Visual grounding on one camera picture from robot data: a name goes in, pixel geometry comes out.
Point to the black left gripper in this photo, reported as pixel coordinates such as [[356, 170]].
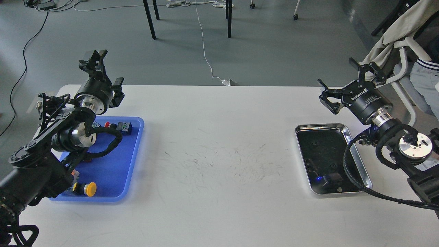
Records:
[[98, 94]]

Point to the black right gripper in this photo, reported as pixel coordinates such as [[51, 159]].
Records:
[[365, 101]]

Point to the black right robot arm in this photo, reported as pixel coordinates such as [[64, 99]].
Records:
[[397, 145]]

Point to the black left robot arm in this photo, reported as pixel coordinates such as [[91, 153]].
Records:
[[45, 166]]

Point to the shiny metal tray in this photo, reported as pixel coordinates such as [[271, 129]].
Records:
[[322, 147]]

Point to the seated person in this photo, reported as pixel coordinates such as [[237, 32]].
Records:
[[424, 75]]

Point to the white chair with jacket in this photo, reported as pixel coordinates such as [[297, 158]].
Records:
[[409, 51]]

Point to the beige jacket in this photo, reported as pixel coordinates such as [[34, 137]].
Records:
[[420, 23]]

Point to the black table leg left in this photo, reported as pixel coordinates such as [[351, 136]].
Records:
[[149, 16]]

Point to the black table leg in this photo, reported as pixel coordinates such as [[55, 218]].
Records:
[[149, 16], [228, 16]]

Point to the black power strip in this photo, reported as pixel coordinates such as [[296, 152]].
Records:
[[46, 6]]

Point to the blue plastic tray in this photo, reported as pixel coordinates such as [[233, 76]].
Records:
[[112, 173]]

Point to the orange grey connector block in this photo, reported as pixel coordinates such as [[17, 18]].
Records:
[[75, 174]]

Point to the yellow push button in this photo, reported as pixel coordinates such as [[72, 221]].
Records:
[[83, 189]]

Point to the white power adapter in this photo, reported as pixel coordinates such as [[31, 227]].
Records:
[[228, 82]]

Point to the black table leg right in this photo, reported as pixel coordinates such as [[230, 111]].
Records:
[[228, 16]]

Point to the black red switch part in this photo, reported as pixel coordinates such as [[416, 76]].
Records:
[[88, 158]]

